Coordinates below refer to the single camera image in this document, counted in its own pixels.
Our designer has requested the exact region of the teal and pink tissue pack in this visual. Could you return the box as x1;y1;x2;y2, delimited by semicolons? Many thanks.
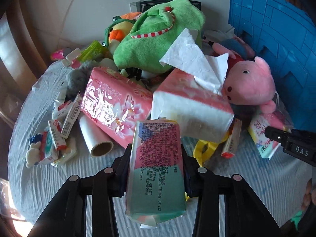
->
125;118;187;228

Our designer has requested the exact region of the blue plastic crate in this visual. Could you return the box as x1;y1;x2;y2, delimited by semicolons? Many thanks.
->
228;0;316;134

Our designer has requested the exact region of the white crinkled packet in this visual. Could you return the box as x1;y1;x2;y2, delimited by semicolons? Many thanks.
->
51;138;77;167

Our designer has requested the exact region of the green plush toy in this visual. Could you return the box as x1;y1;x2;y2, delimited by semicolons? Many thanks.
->
113;0;206;73

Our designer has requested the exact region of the pink floral tissue pack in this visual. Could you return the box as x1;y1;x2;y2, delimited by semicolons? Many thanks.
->
80;67;154;149

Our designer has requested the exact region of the white padded headboard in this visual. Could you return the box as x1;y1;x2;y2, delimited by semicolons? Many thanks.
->
17;0;237;62

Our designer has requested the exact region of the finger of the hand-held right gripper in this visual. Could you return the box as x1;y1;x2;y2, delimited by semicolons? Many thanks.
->
267;126;294;146

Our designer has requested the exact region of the pink pig plush teal dress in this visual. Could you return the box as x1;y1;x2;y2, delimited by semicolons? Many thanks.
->
212;35;256;60

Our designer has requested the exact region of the yellow duck plush frog hat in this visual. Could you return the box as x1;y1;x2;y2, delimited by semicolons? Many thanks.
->
101;16;136;55

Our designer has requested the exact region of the pink bottle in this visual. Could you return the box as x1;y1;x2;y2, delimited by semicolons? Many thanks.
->
51;49;71;61

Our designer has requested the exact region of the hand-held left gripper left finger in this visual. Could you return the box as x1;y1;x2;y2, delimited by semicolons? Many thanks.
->
27;143;132;237

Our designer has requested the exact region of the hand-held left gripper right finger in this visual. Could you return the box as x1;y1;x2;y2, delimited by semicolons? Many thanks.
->
181;148;289;237

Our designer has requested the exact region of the yellow-green packet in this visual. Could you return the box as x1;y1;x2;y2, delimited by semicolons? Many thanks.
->
73;40;111;65

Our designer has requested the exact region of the small white blue plush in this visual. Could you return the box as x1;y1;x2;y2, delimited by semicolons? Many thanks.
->
25;133;43;169

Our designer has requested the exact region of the wooden bed frame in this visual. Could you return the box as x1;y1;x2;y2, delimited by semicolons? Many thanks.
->
0;0;48;134

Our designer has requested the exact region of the white red medicine box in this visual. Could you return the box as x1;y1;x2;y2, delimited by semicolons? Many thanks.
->
51;99;74;121
39;131;60;166
48;119;68;150
60;91;84;139

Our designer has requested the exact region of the long red white box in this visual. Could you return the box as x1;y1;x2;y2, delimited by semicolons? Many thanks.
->
221;118;243;157

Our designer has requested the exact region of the printed cloth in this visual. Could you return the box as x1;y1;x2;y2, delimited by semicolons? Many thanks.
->
294;178;316;231

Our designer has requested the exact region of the yellow plastic bag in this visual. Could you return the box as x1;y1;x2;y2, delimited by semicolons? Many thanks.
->
193;132;229;167

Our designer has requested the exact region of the pink green tissue pack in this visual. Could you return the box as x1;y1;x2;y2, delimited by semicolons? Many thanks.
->
247;109;294;160

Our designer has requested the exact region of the grey plush toy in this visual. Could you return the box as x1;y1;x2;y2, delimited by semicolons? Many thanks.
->
65;60;99;99

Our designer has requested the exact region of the pink pig plush red dress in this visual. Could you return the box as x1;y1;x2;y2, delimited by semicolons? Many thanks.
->
212;42;277;114

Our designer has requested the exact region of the grey striped bed sheet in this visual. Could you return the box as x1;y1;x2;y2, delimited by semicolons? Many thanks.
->
7;62;311;237

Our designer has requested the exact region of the black gift box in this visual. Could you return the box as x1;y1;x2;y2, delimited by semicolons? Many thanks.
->
130;0;201;14

